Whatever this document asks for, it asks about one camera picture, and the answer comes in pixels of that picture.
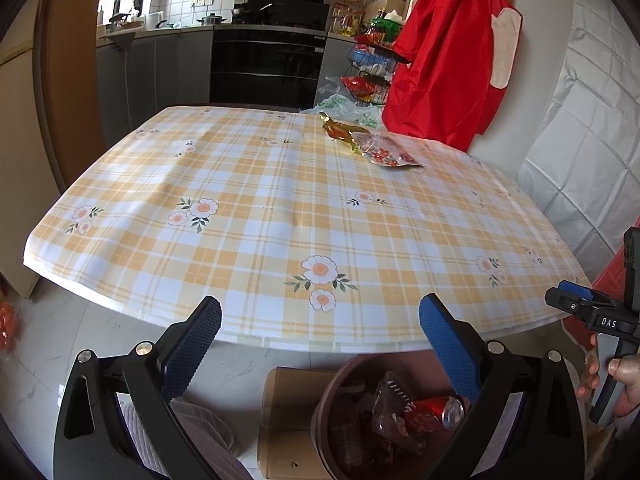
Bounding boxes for orange mesh bag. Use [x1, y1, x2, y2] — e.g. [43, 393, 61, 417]
[0, 302, 21, 352]

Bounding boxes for cardboard box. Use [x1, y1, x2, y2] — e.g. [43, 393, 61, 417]
[256, 366, 346, 480]

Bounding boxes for clear plastic tray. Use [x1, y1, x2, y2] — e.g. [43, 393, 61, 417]
[370, 370, 426, 453]

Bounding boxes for white quilted cover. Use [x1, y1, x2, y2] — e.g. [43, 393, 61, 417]
[517, 0, 640, 286]

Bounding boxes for red soda can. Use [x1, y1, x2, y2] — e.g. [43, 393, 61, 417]
[405, 395, 466, 433]

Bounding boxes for yellow plaid floral tablecloth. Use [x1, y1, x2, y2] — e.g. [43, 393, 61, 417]
[22, 105, 593, 348]

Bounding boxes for red apron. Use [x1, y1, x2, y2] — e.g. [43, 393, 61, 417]
[382, 0, 523, 153]

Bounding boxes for grey kitchen cabinets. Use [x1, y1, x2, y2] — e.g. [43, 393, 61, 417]
[97, 27, 213, 148]

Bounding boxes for black built-in oven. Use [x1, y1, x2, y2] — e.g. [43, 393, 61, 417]
[210, 27, 328, 108]

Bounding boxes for grey ribbed cloth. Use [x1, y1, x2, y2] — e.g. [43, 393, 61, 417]
[117, 395, 251, 480]

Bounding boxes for cooking oil bottles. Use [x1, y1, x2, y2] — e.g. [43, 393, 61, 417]
[330, 2, 366, 37]

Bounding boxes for person's right hand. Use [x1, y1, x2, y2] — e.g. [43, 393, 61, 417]
[575, 347, 640, 418]

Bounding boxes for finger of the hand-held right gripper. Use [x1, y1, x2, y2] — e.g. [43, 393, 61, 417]
[545, 280, 615, 320]

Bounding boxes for kitchen faucet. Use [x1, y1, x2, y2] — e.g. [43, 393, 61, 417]
[111, 0, 142, 27]

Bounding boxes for red plastic stool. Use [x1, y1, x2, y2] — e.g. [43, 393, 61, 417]
[592, 255, 640, 297]

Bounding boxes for yellow wrapper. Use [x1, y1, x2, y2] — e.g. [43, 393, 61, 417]
[320, 112, 373, 153]

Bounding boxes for clear packet with red print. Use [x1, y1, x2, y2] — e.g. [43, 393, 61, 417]
[350, 130, 426, 170]

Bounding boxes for brown plastic bin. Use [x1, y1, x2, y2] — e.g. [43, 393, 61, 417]
[310, 352, 481, 480]

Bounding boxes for black wire rack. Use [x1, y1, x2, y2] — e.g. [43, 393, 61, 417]
[345, 15, 411, 106]

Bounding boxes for cream cabinet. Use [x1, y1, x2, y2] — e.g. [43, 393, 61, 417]
[0, 40, 61, 301]

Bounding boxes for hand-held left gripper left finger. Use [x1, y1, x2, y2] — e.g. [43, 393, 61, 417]
[52, 296, 223, 480]

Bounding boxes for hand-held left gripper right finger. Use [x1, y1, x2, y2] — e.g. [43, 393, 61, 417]
[417, 292, 586, 480]

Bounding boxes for green and white plastic bag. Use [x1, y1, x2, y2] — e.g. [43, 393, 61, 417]
[300, 92, 386, 128]

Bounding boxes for brown wooden door frame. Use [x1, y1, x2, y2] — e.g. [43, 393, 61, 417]
[35, 0, 116, 191]

